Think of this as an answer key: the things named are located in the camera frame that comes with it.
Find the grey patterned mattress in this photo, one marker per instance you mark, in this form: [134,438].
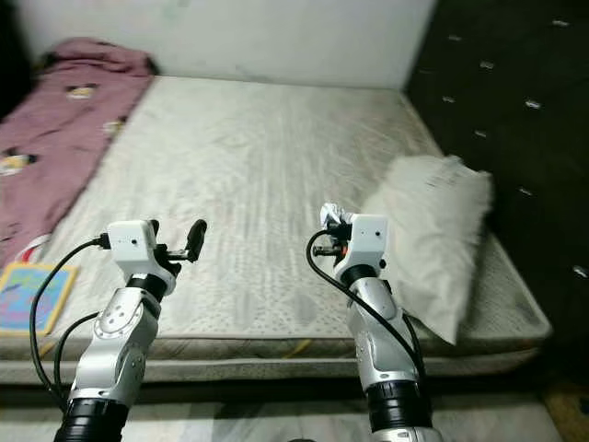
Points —
[267,184]

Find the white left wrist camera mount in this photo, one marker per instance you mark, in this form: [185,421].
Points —
[130,245]

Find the white pillow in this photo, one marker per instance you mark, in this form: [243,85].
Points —
[433,230]

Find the blue yellow children's book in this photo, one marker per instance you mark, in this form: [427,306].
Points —
[32,299]

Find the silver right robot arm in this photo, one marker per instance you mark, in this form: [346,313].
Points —
[386,350]

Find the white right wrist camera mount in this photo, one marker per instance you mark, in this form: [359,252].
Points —
[368,239]

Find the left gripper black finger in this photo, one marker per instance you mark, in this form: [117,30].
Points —
[198,239]
[153,224]

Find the white tissue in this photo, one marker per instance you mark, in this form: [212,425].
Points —
[336,216]

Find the mauve cartoon print blanket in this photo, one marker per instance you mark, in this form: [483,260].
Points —
[64,129]

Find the dark bed frame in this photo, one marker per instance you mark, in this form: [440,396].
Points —
[267,394]

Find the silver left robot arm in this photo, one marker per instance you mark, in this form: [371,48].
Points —
[115,341]

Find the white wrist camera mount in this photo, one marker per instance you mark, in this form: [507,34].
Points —
[368,239]
[130,245]

